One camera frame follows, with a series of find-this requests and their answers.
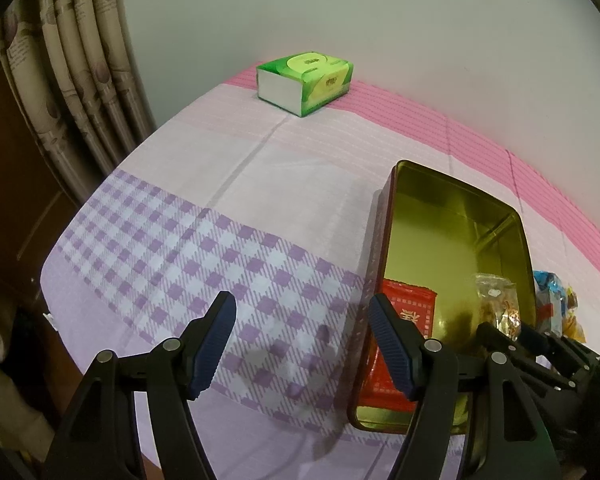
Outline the red snack packet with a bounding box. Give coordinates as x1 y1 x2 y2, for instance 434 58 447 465
356 279 440 411

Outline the pink and purple checked tablecloth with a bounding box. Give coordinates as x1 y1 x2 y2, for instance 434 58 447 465
40 67 600 480

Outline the maroon and gold tin box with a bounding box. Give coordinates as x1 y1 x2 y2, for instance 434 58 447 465
346 159 538 433

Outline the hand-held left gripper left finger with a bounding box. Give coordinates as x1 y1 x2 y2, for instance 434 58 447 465
40 290 237 480

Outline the beige cloth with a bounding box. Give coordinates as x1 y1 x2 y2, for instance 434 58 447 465
0 305 56 461

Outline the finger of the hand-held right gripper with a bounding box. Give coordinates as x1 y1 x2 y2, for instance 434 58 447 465
520 326 600 385
476 322 581 411

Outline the green tissue box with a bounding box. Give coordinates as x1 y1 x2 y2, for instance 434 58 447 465
256 52 355 118

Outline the blue clear snack packet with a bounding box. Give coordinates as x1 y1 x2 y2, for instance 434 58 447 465
532 270 567 336

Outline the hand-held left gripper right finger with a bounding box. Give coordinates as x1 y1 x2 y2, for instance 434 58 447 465
369 293 563 480

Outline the beige patterned curtain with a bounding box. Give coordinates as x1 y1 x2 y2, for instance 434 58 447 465
0 0 156 206

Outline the brown wooden cabinet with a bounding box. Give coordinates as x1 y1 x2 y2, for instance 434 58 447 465
0 45 86 311

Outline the yellow snack packet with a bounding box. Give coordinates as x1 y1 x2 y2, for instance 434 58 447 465
562 287 586 343

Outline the clear golden snack packet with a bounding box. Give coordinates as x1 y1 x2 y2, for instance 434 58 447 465
472 273 522 341

